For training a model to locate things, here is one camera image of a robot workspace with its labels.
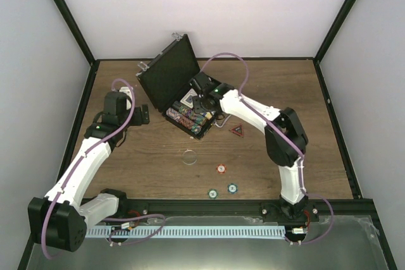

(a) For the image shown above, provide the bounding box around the blue orange chip row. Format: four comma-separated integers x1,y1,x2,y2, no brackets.
166,107,202,134

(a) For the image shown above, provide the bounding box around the red black triangular button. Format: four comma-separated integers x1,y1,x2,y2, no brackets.
229,123,244,137

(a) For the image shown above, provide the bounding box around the black poker set case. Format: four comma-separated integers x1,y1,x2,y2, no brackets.
136,33,234,140

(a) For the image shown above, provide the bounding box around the clear round button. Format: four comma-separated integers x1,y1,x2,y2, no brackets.
182,149,197,166

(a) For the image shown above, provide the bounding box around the purple poker chip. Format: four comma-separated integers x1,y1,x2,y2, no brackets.
227,183,238,194

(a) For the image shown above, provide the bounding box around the teal poker chip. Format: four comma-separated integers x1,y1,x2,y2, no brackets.
208,189,218,199

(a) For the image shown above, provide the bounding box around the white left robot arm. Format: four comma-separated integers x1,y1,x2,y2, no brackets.
28,87,147,252

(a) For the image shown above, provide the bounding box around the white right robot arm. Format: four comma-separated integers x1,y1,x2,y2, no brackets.
189,72,308,221

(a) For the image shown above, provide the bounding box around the blue yellow card box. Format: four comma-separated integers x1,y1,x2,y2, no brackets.
200,112,215,121

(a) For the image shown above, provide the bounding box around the mixed colour chip row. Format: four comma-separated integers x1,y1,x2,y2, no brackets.
172,101,207,126

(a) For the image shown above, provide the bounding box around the white playing card deck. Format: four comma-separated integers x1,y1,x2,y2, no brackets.
180,89,197,109

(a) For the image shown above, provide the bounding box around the red poker chip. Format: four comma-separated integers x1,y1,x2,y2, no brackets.
216,164,227,174

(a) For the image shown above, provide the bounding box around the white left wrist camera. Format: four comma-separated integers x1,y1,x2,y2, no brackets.
118,86,133,111

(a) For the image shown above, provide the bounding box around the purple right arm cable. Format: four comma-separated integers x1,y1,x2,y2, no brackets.
200,52,334,246

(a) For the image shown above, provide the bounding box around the light blue slotted rail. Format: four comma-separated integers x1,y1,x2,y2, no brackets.
85,226,285,240

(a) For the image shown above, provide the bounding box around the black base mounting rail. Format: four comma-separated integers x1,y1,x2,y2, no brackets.
78,199,374,224

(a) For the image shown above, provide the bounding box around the black enclosure frame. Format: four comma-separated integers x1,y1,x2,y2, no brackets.
17,0,397,270

